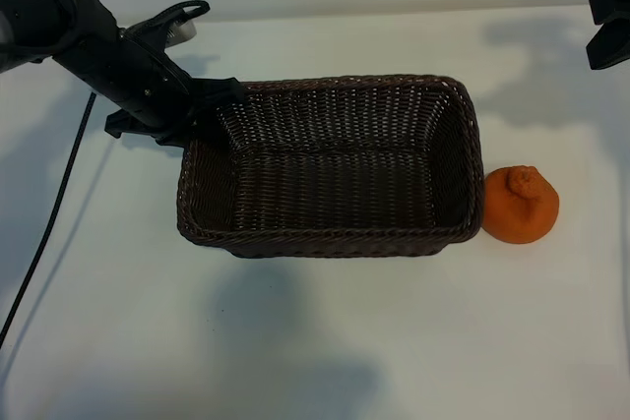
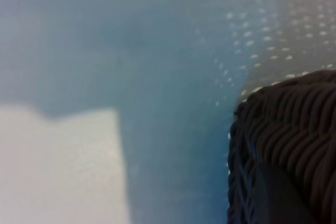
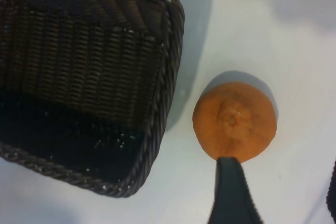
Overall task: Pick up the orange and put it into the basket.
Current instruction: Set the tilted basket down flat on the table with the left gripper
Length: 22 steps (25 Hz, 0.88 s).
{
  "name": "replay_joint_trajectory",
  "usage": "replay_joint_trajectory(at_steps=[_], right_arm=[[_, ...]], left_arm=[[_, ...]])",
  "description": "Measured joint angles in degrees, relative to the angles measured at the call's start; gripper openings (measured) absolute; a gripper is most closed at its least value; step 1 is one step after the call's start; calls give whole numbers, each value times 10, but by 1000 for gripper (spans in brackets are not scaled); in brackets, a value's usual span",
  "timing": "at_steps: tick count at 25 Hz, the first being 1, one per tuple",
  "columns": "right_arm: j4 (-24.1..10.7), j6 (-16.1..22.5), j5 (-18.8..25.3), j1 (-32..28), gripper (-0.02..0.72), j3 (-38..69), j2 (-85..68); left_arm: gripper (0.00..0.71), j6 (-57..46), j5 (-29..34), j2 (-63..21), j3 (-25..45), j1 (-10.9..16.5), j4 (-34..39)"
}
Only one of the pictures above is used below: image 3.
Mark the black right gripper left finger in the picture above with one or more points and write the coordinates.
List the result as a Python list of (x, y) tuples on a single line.
[(233, 195)]

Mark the orange fruit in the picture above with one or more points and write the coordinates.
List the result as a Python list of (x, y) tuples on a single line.
[(236, 121)]

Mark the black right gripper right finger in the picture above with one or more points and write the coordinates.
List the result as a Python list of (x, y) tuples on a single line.
[(333, 192)]

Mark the dark brown wicker basket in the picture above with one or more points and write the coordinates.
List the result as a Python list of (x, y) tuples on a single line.
[(78, 51)]

